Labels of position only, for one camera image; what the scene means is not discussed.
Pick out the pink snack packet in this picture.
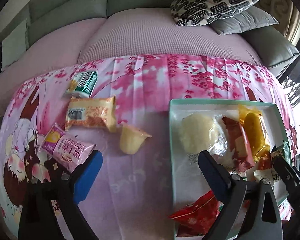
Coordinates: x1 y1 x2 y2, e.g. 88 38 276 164
40 123 96 173

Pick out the red snack bag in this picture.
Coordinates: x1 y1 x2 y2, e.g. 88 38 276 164
169 190 223 237

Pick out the clear bag round pastry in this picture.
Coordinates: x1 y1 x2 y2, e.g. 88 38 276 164
178 112 230 168

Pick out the yellow jelly cup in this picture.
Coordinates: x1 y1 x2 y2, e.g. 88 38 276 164
120 124 152 155

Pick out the yellow cake snack packet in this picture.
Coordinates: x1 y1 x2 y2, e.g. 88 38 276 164
238 105 271 170

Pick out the orange beige snack packet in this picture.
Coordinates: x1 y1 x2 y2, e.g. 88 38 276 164
65 96 116 133

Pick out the clear green edged snack packet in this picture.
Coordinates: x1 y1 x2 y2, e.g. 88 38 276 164
270 140 291 164

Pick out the green white corn snack packet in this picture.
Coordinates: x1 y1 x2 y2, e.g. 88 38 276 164
65 71 98 98

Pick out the red snack packet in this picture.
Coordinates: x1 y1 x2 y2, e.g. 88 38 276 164
222 116 255 173

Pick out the teal shallow cardboard tray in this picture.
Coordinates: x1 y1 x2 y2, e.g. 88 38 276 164
169 99 288 210

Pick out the pink cartoon print blanket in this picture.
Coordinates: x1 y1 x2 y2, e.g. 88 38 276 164
0 54 300 239

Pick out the light grey sofa cushion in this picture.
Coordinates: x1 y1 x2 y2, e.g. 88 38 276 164
1 20 27 72

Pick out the grey green sofa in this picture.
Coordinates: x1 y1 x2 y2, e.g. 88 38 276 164
0 0 300 119

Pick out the plain grey pillow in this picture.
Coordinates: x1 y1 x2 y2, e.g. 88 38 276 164
210 6 279 35

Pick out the patterned beige curtain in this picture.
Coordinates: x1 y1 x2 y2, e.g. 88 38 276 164
256 0 300 46

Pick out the black white patterned pillow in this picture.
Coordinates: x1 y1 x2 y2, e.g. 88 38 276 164
171 0 259 27

